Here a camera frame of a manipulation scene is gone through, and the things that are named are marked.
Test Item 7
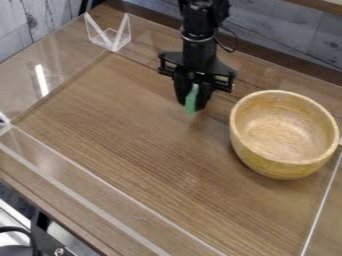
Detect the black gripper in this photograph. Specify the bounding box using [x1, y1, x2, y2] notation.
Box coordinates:
[159, 35, 236, 111]

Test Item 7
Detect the green rectangular stick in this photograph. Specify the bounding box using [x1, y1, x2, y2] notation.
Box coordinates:
[184, 84, 199, 115]

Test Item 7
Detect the light wooden bowl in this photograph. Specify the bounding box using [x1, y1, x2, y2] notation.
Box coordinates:
[229, 90, 339, 180]

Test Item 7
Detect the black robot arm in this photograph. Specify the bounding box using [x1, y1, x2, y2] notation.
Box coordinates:
[159, 0, 236, 113]

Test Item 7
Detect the black metal table leg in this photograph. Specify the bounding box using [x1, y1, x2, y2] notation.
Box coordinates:
[30, 211, 76, 256]

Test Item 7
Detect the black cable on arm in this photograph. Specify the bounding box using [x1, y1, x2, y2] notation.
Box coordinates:
[213, 24, 239, 54]

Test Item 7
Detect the clear acrylic corner bracket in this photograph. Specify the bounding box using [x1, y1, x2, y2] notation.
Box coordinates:
[84, 13, 131, 52]

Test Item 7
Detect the clear acrylic barrier frame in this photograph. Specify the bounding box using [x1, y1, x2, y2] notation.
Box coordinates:
[0, 10, 342, 256]

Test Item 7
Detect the black cable near floor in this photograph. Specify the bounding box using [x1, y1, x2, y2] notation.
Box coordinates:
[0, 223, 41, 256]

